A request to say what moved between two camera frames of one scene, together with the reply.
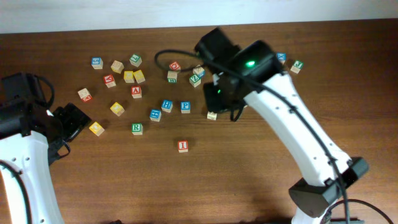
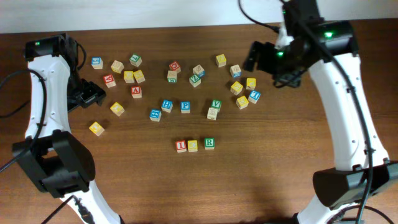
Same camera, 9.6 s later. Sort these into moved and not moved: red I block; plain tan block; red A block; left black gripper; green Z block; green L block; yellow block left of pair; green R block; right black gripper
Moved: green R block; right black gripper; left black gripper
Not moved: green L block; green Z block; red A block; red I block; plain tan block; yellow block left of pair
